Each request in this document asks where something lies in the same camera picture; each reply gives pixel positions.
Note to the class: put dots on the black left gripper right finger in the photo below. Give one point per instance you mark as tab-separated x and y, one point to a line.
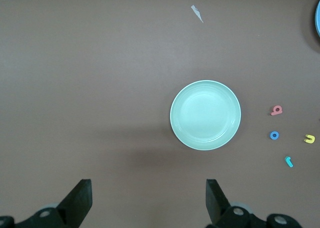
215	203

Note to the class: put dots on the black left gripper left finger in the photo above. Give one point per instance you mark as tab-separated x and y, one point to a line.
77	203

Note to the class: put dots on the teal foam letter j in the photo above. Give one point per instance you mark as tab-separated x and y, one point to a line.
289	163

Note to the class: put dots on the blue foam letter o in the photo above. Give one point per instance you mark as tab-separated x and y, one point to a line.
271	135

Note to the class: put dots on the red foam letter b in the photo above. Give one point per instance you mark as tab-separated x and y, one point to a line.
276	113

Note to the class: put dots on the light green plate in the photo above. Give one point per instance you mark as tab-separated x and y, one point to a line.
205	115

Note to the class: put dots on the yellow foam letter u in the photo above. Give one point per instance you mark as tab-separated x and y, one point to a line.
310	141

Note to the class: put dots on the brown table cover sheet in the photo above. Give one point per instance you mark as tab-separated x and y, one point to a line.
75	62

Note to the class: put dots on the white paper scrap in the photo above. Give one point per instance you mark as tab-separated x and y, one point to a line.
197	12

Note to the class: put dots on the blue plate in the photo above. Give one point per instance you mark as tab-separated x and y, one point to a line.
318	17

